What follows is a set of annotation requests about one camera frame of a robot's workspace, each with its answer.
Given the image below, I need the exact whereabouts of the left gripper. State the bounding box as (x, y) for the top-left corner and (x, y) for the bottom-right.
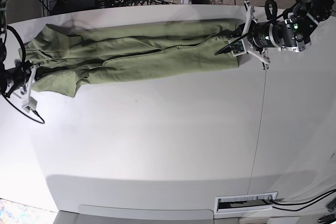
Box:
(227, 0), (282, 70)

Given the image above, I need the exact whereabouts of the white cable grommet tray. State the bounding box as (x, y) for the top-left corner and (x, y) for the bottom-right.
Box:
(214, 192), (278, 215)

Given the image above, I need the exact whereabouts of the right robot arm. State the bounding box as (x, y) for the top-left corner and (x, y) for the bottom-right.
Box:
(1, 0), (40, 112)

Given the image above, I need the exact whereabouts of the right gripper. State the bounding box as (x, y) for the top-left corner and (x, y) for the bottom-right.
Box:
(1, 60), (37, 108)

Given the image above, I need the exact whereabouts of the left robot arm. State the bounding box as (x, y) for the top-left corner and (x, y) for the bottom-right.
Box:
(219, 0), (335, 68)

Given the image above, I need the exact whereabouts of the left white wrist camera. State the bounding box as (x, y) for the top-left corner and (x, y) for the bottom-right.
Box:
(228, 38), (249, 57)

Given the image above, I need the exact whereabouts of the green T-shirt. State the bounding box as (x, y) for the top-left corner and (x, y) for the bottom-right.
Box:
(19, 19), (239, 98)

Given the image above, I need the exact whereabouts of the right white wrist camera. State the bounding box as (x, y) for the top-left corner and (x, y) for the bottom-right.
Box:
(22, 97), (37, 112)

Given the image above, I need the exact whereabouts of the black cable pair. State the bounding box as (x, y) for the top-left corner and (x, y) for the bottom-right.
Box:
(267, 189), (336, 212)

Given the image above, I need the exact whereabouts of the camera black cable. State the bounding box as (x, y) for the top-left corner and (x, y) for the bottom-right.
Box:
(214, 0), (292, 56)
(0, 24), (46, 125)

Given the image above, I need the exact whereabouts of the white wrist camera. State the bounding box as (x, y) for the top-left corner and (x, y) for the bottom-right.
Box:
(228, 38), (249, 57)
(22, 97), (37, 112)

